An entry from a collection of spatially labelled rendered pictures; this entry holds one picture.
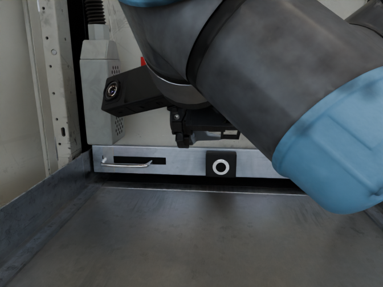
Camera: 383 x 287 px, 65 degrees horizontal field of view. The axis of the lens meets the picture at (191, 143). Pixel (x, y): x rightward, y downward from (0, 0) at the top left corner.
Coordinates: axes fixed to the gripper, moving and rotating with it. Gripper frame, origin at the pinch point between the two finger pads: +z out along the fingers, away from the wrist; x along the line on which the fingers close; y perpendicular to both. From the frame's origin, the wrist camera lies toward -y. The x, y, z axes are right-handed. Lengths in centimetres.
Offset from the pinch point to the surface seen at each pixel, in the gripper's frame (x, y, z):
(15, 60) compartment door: 12.6, -31.6, 0.0
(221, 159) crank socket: -1.8, 5.4, 12.3
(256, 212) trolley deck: -11.6, 11.4, 8.0
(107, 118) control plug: 2.5, -14.0, 1.4
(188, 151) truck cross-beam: 0.2, -1.4, 14.1
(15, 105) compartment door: 5.2, -32.0, 3.0
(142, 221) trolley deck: -14.0, -7.1, 3.9
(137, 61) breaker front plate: 16.0, -11.5, 6.4
